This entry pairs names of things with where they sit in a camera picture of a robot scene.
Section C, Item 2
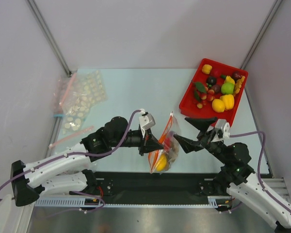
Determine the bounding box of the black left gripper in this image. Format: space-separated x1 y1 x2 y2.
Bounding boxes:
110 127 163 156

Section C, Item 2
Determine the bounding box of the red chili pepper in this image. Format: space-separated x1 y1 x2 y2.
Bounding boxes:
163 137 173 150

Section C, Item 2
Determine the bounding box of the clear zip bag orange zipper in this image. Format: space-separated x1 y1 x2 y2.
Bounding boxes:
148 112 181 174

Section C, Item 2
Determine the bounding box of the orange yellow mango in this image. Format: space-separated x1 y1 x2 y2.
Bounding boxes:
155 154 167 172

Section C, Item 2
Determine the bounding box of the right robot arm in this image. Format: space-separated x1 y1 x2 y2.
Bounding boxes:
174 117 291 233

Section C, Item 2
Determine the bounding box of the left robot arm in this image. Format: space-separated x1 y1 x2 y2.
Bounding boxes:
11 114 163 207

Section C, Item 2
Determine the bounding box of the bag of white slices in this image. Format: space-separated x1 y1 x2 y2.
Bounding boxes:
59 70 107 134

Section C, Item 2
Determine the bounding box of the pink zipper empty bag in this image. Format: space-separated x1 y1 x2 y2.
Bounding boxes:
48 78 94 155

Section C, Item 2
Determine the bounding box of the yellow lemon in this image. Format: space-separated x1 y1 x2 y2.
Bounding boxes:
211 99 226 113

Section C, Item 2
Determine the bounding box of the red lychee cluster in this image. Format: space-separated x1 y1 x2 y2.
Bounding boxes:
193 82 215 109

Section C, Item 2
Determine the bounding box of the red plastic tray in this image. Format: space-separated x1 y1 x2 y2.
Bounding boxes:
179 58 248 125

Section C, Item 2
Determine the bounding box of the yellow bell pepper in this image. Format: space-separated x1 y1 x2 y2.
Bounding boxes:
220 94 235 111

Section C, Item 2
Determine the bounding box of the green apple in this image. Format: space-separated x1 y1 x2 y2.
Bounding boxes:
221 82 235 95

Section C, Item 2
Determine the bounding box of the dark purple mangosteen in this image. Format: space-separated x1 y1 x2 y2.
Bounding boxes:
206 76 217 86

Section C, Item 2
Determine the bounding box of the yellow ginger root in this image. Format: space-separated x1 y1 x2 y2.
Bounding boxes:
233 76 245 96

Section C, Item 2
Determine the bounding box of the red apple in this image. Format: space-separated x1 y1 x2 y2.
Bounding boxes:
211 68 222 78

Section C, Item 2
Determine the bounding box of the dark plum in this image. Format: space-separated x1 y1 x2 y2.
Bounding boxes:
232 71 243 81

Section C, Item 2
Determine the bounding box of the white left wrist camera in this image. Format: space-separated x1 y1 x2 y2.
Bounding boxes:
139 109 156 138

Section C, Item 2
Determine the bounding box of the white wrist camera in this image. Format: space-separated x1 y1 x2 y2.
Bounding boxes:
211 119 230 142
139 109 156 138

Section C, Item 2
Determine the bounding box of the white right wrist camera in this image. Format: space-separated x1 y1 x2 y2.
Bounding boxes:
211 119 230 142

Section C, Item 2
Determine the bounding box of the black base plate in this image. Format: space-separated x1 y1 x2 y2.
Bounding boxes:
69 169 236 206

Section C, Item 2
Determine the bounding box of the white cable duct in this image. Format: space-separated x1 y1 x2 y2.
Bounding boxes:
34 196 232 209

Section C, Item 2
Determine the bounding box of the right aluminium frame post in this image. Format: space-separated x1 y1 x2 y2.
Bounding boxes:
240 0 284 70

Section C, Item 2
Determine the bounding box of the aluminium frame post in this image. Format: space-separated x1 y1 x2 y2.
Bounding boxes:
25 0 72 77
240 0 284 70

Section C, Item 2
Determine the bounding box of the left aluminium frame post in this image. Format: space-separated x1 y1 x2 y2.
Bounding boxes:
25 0 72 77

